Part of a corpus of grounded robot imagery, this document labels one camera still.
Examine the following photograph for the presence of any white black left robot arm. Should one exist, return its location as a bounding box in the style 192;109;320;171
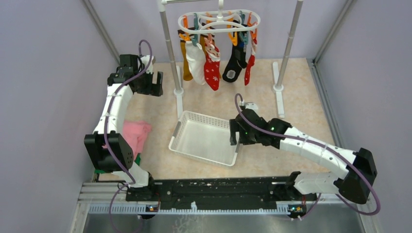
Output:
84;54;163;201

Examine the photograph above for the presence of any orange clothespin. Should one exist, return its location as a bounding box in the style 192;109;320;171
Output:
179;15;191;41

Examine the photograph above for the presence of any white metal drying rack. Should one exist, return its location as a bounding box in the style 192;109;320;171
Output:
157;0;303;118

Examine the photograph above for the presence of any white cable duct strip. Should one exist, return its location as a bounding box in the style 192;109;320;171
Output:
88;203;290;215

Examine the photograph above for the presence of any black sock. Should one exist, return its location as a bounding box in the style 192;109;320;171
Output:
222;31;248;83

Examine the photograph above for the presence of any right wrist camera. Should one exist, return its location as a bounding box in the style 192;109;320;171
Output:
240;102;259;114

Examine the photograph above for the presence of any white plastic basket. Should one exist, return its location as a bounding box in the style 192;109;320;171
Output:
169;111;240;167

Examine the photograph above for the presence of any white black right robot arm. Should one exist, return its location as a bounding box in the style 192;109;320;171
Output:
229;109;378;204

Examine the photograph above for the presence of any teal clothespin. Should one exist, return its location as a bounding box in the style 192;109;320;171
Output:
191;13;200;46

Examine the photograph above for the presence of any white plastic clip hanger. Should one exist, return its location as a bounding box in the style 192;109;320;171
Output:
178;0;261;34

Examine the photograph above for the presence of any red snowflake sock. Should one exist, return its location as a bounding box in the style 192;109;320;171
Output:
244;38;257;86
204;44;221;91

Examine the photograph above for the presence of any mustard yellow sock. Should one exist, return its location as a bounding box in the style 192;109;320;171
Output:
177;30;193;81

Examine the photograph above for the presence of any green cloth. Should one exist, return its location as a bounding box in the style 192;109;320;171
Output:
94;153;141;174

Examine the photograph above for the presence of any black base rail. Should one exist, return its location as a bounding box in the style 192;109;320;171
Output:
126;176;317;210

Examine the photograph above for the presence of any white sock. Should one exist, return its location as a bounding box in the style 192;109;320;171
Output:
185;41;206;85

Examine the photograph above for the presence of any pink cloth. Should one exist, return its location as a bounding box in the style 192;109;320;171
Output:
122;120;152;160

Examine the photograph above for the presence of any pink clothespin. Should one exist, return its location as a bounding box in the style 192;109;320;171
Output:
205;33;214;48

